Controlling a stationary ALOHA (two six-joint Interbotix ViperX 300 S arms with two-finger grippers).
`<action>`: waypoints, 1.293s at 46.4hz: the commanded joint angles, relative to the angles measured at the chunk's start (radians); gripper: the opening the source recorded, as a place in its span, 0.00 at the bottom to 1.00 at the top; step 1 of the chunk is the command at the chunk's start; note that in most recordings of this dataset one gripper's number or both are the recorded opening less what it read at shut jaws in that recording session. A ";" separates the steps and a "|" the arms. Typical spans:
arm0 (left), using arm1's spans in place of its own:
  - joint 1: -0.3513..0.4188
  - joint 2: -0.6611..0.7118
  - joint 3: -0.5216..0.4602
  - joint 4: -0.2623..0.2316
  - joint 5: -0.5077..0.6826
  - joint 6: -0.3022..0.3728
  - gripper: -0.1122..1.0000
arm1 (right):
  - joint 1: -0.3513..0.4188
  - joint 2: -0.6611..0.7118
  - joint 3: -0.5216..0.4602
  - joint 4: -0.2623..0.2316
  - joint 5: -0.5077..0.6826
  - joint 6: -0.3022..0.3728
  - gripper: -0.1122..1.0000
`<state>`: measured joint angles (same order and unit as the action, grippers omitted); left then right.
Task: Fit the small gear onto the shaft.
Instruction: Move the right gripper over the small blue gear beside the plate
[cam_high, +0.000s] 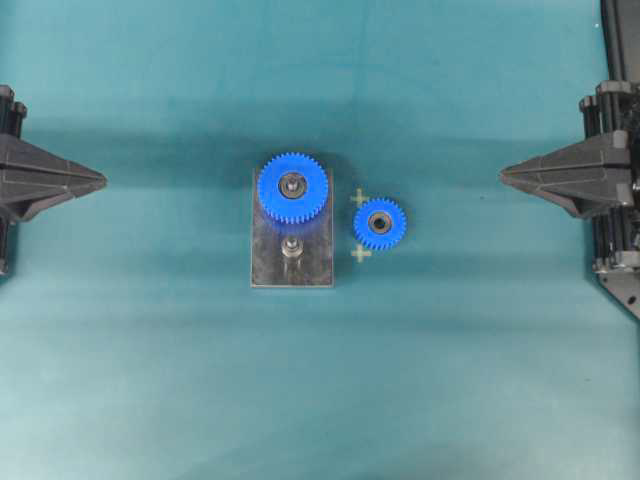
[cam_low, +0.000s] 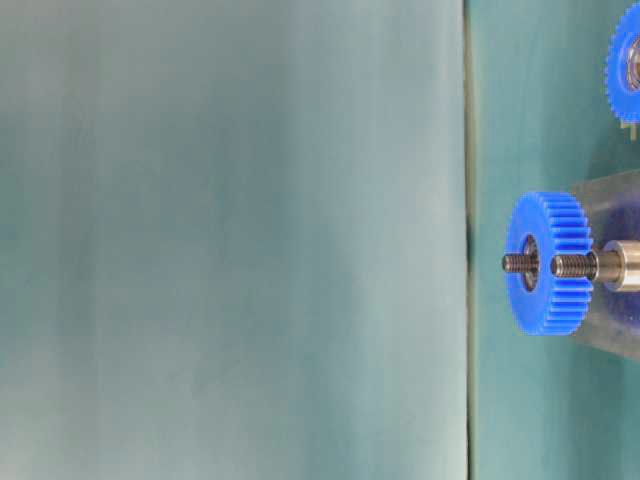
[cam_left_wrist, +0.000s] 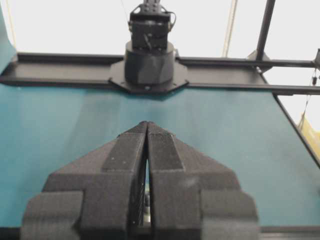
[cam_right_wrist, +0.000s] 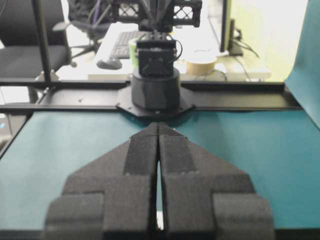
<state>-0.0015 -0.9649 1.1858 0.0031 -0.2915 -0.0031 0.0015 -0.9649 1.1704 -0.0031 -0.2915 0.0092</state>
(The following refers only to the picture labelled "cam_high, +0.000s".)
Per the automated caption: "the black frame rail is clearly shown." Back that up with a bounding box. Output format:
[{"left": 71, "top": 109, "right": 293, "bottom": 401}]
[{"left": 600, "top": 0, "right": 640, "bottom": 82}]

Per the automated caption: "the small blue gear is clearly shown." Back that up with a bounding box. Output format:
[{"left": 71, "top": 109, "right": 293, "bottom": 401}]
[{"left": 353, "top": 198, "right": 408, "bottom": 250}]

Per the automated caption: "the steel shaft under large gear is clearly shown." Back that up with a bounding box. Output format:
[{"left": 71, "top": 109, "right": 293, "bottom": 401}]
[{"left": 279, "top": 172, "right": 307, "bottom": 199}]

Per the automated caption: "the metal base plate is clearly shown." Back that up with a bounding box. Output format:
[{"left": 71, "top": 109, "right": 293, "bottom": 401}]
[{"left": 250, "top": 170, "right": 334, "bottom": 288}]

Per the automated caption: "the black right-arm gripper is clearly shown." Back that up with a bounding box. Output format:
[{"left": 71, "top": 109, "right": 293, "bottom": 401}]
[{"left": 499, "top": 80, "right": 640, "bottom": 274}]

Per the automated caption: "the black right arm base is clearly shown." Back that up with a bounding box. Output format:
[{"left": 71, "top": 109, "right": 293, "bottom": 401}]
[{"left": 593, "top": 259, "right": 639, "bottom": 320}]

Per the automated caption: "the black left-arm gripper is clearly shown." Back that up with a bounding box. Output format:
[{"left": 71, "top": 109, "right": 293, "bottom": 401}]
[{"left": 0, "top": 85, "right": 109, "bottom": 278}]

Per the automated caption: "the large blue gear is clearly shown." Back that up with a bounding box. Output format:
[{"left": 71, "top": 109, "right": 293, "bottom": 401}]
[{"left": 257, "top": 152, "right": 329, "bottom": 224}]

